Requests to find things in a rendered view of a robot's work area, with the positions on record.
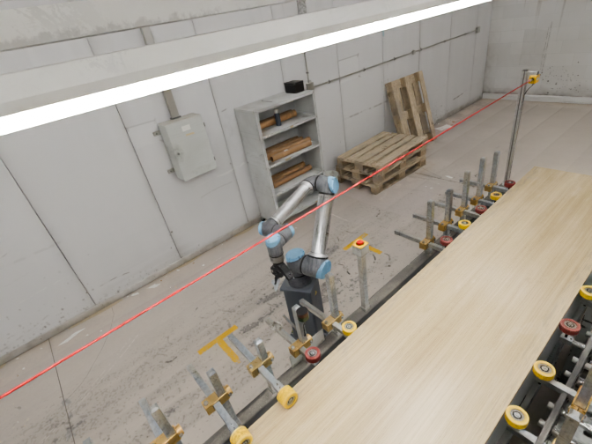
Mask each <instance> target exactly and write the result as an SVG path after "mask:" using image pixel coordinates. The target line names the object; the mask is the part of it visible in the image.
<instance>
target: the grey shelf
mask: <svg viewBox="0 0 592 444"><path fill-rule="evenodd" d="M262 100H265V101H262ZM267 101H272V102H267ZM295 104H296V105H295ZM276 108H278V111H279V113H283V112H284V111H287V110H289V109H291V110H294V109H295V110H296V109H297V110H296V112H297V115H296V116H294V117H293V118H290V119H288V120H285V121H282V122H281V124H282V125H281V126H277V125H276V124H274V125H271V126H269V127H267V128H264V129H261V126H260V122H259V121H261V120H263V119H266V118H269V117H271V116H273V115H274V109H276ZM233 110H234V113H235V117H236V121H237V124H238V128H239V132H240V137H241V141H242V144H243V148H244V152H245V155H246V159H247V163H248V169H249V172H250V176H251V180H252V183H253V187H254V191H255V197H256V201H257V203H258V207H259V211H260V214H261V218H262V221H264V220H265V218H266V219H269V218H270V217H271V216H272V215H273V214H274V213H275V212H276V211H277V210H278V208H279V207H280V206H281V205H282V204H283V203H284V202H285V201H286V200H287V199H288V198H289V197H290V196H291V195H292V194H293V192H294V191H295V190H296V189H297V188H298V187H299V186H300V183H301V181H303V180H304V179H306V178H307V177H309V176H313V175H325V170H324V163H323V156H322V143H321V136H320V129H319V122H318V115H317V108H316V101H315V91H314V90H305V91H303V92H298V93H286V92H285V91H284V92H281V93H278V94H275V95H272V96H270V97H267V98H264V99H261V100H257V101H254V102H251V103H248V104H246V105H243V106H240V107H236V108H234V109H233ZM298 126H299V127H298ZM295 128H296V129H295ZM296 133H297V134H296ZM296 136H298V137H303V138H305V137H310V138H311V142H312V145H310V146H308V147H306V148H304V149H302V150H300V151H297V152H295V153H292V154H290V155H288V156H286V157H283V158H282V159H279V160H276V161H274V162H272V161H271V160H268V158H267V153H266V150H265V149H266V148H268V147H271V146H272V145H275V144H278V143H281V142H283V141H285V140H287V139H289V138H292V137H296ZM303 153H304V154H303ZM265 155H266V156H265ZM302 161H304V162H305V164H306V166H307V165H311V166H312V169H311V170H309V171H307V172H305V173H304V174H302V175H300V176H298V177H296V178H294V179H292V180H290V181H288V182H287V183H285V184H283V185H281V186H279V187H277V188H275V189H274V186H273V181H272V178H271V176H272V175H273V174H277V173H279V172H281V171H283V170H285V169H287V168H289V167H292V166H294V165H296V164H299V163H300V162H302ZM271 183H272V184H271ZM318 193H319V191H315V192H313V193H312V194H311V195H307V197H306V198H305V199H304V200H303V201H302V202H301V203H300V204H299V206H298V207H297V208H296V209H295V210H294V211H293V212H292V214H291V215H290V216H289V217H288V218H290V217H291V216H293V215H295V214H297V213H299V212H301V211H303V210H305V209H306V208H308V207H309V206H311V205H313V204H315V203H317V202H318V196H319V194H318ZM288 218H287V219H288Z"/></svg>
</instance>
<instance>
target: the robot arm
mask: <svg viewBox="0 0 592 444"><path fill-rule="evenodd" d="M338 189H339V183H338V180H337V178H336V177H332V176H325V175H313V176H309V177H307V178H306V179H304V180H303V181H301V183H300V186H299V187H298V188H297V189H296V190H295V191H294V192H293V194H292V195H291V196H290V197H289V198H288V199H287V200H286V201H285V202H284V203H283V204H282V205H281V206H280V207H279V208H278V209H277V211H276V212H275V213H274V214H273V215H272V216H271V217H270V218H269V219H268V220H267V221H266V222H264V221H262V222H261V223H260V224H259V226H258V233H259V234H261V235H262V236H266V237H268V236H269V235H271V234H273V233H274V232H276V231H277V230H279V229H281V228H283V227H284V226H287V225H288V224H284V225H283V226H281V225H282V224H283V223H284V221H285V220H286V219H287V218H288V217H289V216H290V215H291V214H292V212H293V211H294V210H295V209H296V208H297V207H298V206H299V204H300V203H301V202H302V201H303V200H304V199H305V198H306V197H307V195H311V194H312V193H313V192H315V191H319V193H318V194H319V196H318V203H317V207H318V206H319V205H321V204H323V203H325V202H327V201H328V200H330V199H331V198H333V197H334V196H335V194H336V193H337V192H338ZM333 200H334V199H333ZM333 200H331V201H330V202H328V203H326V204H324V205H323V206H322V207H320V208H318V209H317V210H316V215H315V222H314V234H313V241H312V247H311V251H310V252H309V253H308V254H307V255H306V254H305V251H304V250H303V249H302V248H293V249H291V250H289V251H288V252H287V253H286V255H284V251H283V246H284V245H285V244H286V242H287V241H289V240H290V239H291V238H292V237H293V235H294V234H295V231H294V228H293V227H292V226H288V227H287V228H285V229H283V230H282V231H280V232H278V233H276V234H274V235H273V236H271V237H269V239H267V240H265V244H266V247H267V250H268V253H269V257H270V261H271V262H272V263H273V265H272V266H271V267H270V269H271V270H273V272H272V271H271V273H272V274H273V275H274V276H275V279H274V280H271V283H272V284H273V285H274V290H275V292H276V291H277V290H278V284H279V283H280V279H279V278H282V277H283V276H285V278H286V279H287V280H288V284H289V285H290V286H291V287H293V288H303V287H305V286H307V285H309V284H310V283H311V281H312V278H319V279H324V278H325V274H327V273H328V272H329V271H330V269H331V261H330V260H328V255H327V254H326V250H327V244H328V238H329V225H330V219H331V212H332V206H333ZM284 259H285V260H286V264H287V266H286V265H285V263H284Z"/></svg>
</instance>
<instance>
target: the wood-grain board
mask: <svg viewBox="0 0 592 444"><path fill-rule="evenodd" d="M591 272H592V175H586V174H577V173H571V172H566V171H560V170H556V169H550V168H545V167H540V166H534V167H533V168H532V169H531V170H530V171H529V172H527V173H526V174H525V175H524V176H523V177H522V178H521V179H520V180H519V181H518V182H517V183H516V184H515V185H514V186H513V187H512V188H511V189H510V190H509V191H507V192H506V193H505V194H504V195H503V196H502V197H501V198H500V199H499V200H498V201H496V202H495V203H494V204H493V205H492V206H491V207H490V208H489V209H488V210H487V211H485V212H484V213H483V214H482V215H481V216H480V217H479V218H478V219H477V220H475V221H474V222H473V223H472V224H471V225H470V226H469V227H468V228H467V229H465V230H464V231H463V232H462V233H461V234H460V235H459V236H458V237H457V238H456V239H454V240H453V241H452V242H451V243H450V244H449V245H448V246H447V247H446V248H444V249H443V250H442V251H441V252H440V253H439V254H438V255H437V256H436V257H435V258H433V259H432V261H431V262H429V263H428V264H427V265H426V266H425V268H423V269H422V270H421V271H420V272H419V273H418V274H417V275H416V276H415V277H413V278H412V279H411V280H410V281H409V282H408V283H407V284H406V285H405V286H403V287H402V288H401V289H400V290H399V291H398V292H397V293H396V294H395V295H394V296H392V297H391V298H390V299H389V300H388V301H387V302H386V303H385V304H384V305H383V306H381V307H380V308H379V309H378V310H377V311H376V312H375V313H374V314H373V315H371V316H370V317H369V318H368V319H367V320H366V321H365V322H364V323H363V324H362V325H360V326H359V327H358V328H357V329H356V330H355V331H354V332H353V333H352V334H350V335H349V336H348V337H347V338H346V339H345V340H344V341H343V342H342V343H341V344H340V345H339V346H338V347H337V348H336V349H335V350H334V351H333V352H332V353H330V354H329V355H328V356H327V357H326V358H325V359H324V360H323V361H322V362H321V363H319V364H318V365H317V366H316V367H315V368H314V369H313V370H312V371H311V372H310V373H308V374H307V375H306V376H305V377H304V378H303V379H302V380H301V381H300V382H298V383H297V384H296V385H295V386H294V387H293V388H292V389H293V390H294V391H295V392H296V393H297V394H298V398H297V401H296V402H295V404H294V405H293V406H292V407H291V408H289V409H286V408H284V406H283V405H282V404H281V403H280V402H279V401H277V402H276V403H275V404H274V405H273V406H272V407H271V408H270V409H269V410H268V411H266V412H265V413H264V414H263V415H262V416H261V417H260V418H259V419H258V420H256V422H255V423H254V424H253V425H252V426H250V427H249V429H248V431H249V432H250V433H251V434H252V436H253V441H252V443H251V444H486V442H487V441H488V440H489V438H490V437H491V435H492V433H493V431H494V430H495V428H496V426H497V425H498V423H499V422H500V420H501V419H502V417H503V415H504V414H505V411H506V408H507V407H508V406H509V405H510V403H511V402H512V401H513V399H514V397H515V396H516V394H517V392H518V391H519V389H520V387H521V386H522V384H523V383H524V381H525V380H526V378H527V376H528V375H529V372H530V371H531V369H532V368H533V366H534V363H535V362H536V361H537V360H538V358H539V357H540V355H541V353H542V352H543V350H544V348H545V346H546V345H547V344H548V342H549V341H550V339H551V337H552V335H553V334H554V332H555V330H556V329H557V327H558V326H559V323H560V321H561V320H562V319H563V318H564V316H565V314H566V312H567V311H568V309H569V307H570V306H571V305H572V303H573V302H574V300H575V298H576V296H577V295H578V293H579V291H580V289H581V287H582V286H583V285H584V284H585V282H586V280H587V279H588V277H589V275H590V273H591Z"/></svg>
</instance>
